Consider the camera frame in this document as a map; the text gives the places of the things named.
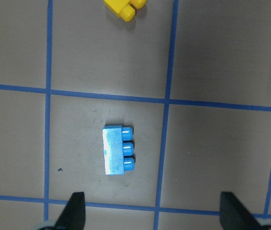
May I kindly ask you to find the yellow toy block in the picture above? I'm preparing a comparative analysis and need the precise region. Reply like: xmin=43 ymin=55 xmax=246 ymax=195
xmin=103 ymin=0 xmax=147 ymax=22

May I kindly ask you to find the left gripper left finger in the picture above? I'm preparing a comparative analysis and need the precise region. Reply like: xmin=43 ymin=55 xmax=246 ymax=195
xmin=54 ymin=192 xmax=86 ymax=230

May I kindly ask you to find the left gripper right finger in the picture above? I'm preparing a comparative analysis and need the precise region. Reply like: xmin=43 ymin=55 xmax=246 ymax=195
xmin=219 ymin=192 xmax=265 ymax=230

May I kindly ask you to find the blue toy block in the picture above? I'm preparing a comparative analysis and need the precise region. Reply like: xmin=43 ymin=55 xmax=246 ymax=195
xmin=102 ymin=125 xmax=135 ymax=175

